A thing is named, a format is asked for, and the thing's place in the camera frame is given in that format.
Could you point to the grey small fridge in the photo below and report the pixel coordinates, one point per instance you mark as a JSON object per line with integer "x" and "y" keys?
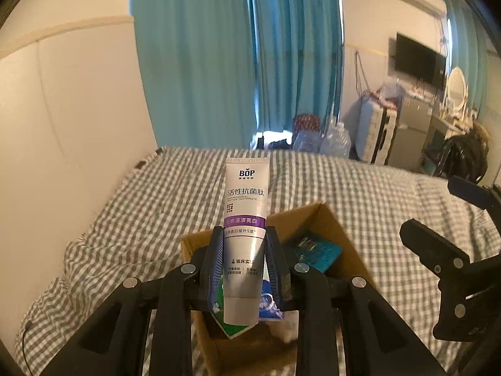
{"x": 411, "y": 129}

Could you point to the white oval mirror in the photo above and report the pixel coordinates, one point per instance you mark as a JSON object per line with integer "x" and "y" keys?
{"x": 456, "y": 90}

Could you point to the white dressing table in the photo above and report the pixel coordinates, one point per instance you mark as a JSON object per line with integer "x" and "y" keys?
{"x": 436, "y": 125}

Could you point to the clear water jug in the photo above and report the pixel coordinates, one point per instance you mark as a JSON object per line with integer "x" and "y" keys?
{"x": 336, "y": 143}

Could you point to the white suitcase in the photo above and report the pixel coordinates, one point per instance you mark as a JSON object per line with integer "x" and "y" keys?
{"x": 373, "y": 129}

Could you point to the grey checked bed blanket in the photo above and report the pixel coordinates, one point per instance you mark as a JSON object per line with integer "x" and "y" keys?
{"x": 137, "y": 223}

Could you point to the wide teal curtain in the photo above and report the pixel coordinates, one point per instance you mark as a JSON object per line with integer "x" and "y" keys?
{"x": 195, "y": 55}

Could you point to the dark floor item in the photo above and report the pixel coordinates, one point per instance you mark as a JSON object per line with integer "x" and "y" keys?
{"x": 270, "y": 141}

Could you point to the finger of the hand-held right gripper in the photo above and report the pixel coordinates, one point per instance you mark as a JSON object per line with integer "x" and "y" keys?
{"x": 469, "y": 192}
{"x": 426, "y": 243}

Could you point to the black wall television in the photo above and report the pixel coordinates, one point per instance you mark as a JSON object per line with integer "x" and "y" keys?
{"x": 418, "y": 60}

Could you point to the narrow teal curtain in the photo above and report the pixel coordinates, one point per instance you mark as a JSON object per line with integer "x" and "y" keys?
{"x": 301, "y": 47}

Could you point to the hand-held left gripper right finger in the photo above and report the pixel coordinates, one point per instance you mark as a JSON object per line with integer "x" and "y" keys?
{"x": 274, "y": 266}

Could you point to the blue blister packet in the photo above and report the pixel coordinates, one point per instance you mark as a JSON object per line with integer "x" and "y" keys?
{"x": 317, "y": 252}

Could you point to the white soft wad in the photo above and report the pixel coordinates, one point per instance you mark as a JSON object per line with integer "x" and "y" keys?
{"x": 287, "y": 329}

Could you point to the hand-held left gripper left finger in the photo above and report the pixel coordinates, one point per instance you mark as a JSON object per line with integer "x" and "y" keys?
{"x": 215, "y": 260}

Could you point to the white purple toothpaste tube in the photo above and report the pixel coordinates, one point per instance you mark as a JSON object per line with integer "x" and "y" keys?
{"x": 246, "y": 223}

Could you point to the red patterned bag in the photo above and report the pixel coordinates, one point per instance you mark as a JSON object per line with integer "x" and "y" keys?
{"x": 307, "y": 123}

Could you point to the blue tinted water jug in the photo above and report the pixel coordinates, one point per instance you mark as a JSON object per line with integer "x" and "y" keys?
{"x": 307, "y": 141}

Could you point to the blue white packet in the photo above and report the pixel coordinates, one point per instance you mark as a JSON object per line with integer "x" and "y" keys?
{"x": 268, "y": 302}

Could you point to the teal curtain beside mirror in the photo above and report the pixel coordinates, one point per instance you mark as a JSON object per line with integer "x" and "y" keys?
{"x": 465, "y": 47}

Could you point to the cardboard box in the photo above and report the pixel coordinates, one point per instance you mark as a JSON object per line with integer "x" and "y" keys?
{"x": 332, "y": 227}

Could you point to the clear plastic bag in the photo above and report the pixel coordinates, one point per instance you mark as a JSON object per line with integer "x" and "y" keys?
{"x": 391, "y": 92}

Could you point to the black chair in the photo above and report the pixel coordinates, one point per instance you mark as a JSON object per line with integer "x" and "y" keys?
{"x": 464, "y": 156}

